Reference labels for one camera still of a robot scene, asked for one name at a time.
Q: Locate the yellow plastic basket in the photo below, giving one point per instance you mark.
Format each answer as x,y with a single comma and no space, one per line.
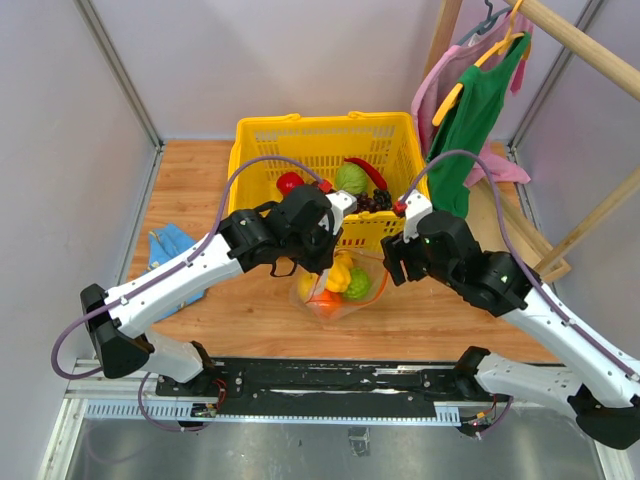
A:
387,141

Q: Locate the grey hanger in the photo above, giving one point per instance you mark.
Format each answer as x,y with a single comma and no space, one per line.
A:
486,24

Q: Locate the yellow hanger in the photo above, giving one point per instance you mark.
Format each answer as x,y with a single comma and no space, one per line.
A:
499,48

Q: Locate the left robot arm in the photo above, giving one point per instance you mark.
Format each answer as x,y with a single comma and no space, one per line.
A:
120,329

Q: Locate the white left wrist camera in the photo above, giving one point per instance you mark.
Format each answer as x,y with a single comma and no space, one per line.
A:
341,205

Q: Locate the red apple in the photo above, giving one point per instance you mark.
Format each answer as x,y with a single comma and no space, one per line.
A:
288,181

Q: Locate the pink shirt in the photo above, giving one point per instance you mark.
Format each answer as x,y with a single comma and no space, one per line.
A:
437,84

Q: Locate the clear zip top bag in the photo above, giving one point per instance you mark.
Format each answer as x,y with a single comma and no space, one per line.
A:
371,262

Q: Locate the green sugar apple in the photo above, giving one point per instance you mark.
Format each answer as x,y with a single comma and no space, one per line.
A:
359,286

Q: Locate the green tank top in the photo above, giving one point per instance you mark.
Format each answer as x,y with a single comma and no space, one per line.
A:
467,126

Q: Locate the orange fruit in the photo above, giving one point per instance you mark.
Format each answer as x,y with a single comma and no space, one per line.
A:
326,304

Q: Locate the yellow bell pepper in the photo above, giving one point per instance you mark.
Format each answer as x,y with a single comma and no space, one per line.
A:
339,274

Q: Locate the wooden clothes rack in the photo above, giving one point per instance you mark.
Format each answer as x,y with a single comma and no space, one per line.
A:
552,264

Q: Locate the green cabbage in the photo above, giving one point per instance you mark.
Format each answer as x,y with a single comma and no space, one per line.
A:
352,179

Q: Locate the blue cloth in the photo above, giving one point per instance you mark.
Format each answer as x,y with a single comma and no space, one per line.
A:
165,244

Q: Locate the red chili pepper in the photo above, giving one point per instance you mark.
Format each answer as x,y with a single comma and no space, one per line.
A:
371,171

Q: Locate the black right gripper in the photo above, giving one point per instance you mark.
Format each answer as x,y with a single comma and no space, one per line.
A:
392,247

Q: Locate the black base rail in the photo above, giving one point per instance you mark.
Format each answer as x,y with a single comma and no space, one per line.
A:
343,389

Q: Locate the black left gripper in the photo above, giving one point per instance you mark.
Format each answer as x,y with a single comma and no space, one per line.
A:
331,243

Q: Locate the dark grape bunch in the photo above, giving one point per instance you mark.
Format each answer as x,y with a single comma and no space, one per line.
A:
380,200

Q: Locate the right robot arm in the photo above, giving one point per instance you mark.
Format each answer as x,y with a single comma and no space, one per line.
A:
599,388

